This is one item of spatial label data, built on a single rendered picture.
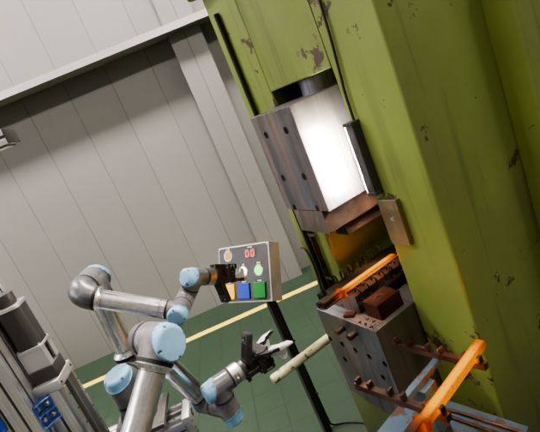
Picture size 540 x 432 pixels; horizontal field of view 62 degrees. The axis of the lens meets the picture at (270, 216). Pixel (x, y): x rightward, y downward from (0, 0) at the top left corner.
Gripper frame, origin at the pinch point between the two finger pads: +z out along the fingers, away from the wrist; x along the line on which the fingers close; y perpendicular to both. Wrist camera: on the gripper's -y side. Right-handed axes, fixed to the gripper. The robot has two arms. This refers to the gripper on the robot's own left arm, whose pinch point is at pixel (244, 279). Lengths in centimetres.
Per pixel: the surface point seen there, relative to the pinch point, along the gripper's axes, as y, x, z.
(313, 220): 20, -46, -9
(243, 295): -7.0, 9.9, 9.6
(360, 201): 26, -61, 2
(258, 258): 10.0, -0.2, 10.3
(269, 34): 88, -49, -32
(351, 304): -13, -49, 8
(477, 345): -25, -101, -12
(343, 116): 55, -66, -15
